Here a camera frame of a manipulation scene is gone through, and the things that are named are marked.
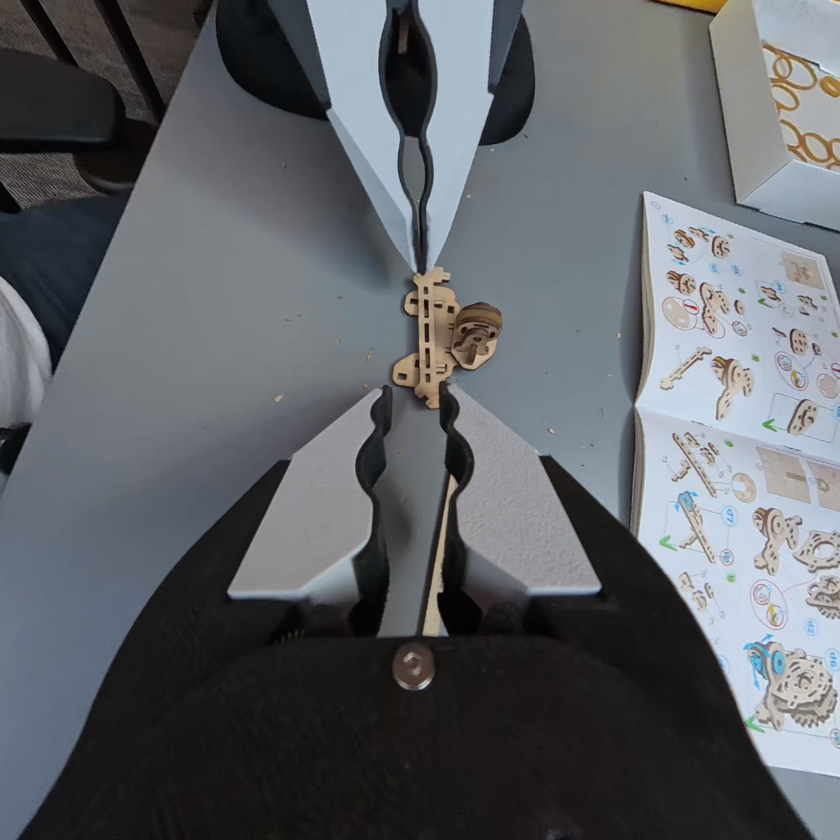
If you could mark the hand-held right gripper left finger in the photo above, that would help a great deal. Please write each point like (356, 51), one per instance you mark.
(308, 518)

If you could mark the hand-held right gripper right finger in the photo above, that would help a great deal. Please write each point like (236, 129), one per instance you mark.
(525, 525)

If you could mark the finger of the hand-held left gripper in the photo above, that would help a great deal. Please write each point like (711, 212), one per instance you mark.
(459, 98)
(354, 98)

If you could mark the pale wooden slat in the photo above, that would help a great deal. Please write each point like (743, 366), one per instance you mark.
(439, 558)

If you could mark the wooden plate with wheel hub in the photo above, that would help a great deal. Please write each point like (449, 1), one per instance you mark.
(476, 328)

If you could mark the slotted wooden strip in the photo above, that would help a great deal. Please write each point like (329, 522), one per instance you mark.
(430, 341)

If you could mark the black office chair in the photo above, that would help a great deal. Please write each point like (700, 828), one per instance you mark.
(59, 98)

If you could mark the open instruction booklet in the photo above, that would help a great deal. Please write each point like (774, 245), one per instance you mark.
(722, 459)

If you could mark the yellow box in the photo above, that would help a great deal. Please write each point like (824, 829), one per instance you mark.
(689, 4)

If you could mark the person's dark pants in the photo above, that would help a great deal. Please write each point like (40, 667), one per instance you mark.
(59, 262)

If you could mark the white box with gold rings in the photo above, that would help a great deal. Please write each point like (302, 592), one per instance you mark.
(754, 164)

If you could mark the person's white shirt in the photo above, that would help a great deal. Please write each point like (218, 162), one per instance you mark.
(19, 354)

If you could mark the dark furniture frame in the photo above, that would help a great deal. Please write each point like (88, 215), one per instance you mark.
(131, 52)

